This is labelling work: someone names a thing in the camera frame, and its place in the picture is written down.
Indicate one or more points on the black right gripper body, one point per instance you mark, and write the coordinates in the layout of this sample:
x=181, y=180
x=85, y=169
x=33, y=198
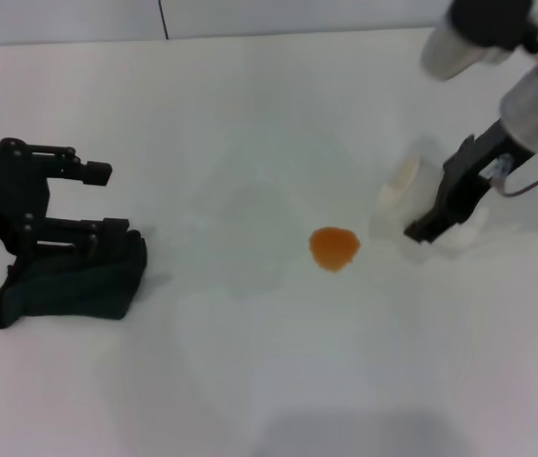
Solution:
x=468, y=181

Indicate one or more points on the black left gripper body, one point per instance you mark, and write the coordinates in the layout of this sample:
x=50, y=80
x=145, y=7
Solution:
x=6, y=190

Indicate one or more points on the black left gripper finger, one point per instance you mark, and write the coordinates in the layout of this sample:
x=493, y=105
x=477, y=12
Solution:
x=94, y=173
x=111, y=228

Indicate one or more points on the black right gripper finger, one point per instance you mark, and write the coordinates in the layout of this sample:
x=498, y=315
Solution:
x=428, y=228

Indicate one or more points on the white paper cup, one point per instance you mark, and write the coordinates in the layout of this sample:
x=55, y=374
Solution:
x=404, y=185

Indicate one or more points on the dark rag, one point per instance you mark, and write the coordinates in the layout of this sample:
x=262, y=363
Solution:
x=78, y=285

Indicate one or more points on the orange liquid stain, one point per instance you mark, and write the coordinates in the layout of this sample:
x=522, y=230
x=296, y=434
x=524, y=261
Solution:
x=334, y=247

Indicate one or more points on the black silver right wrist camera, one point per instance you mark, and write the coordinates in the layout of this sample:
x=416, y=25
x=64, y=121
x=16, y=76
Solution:
x=483, y=24

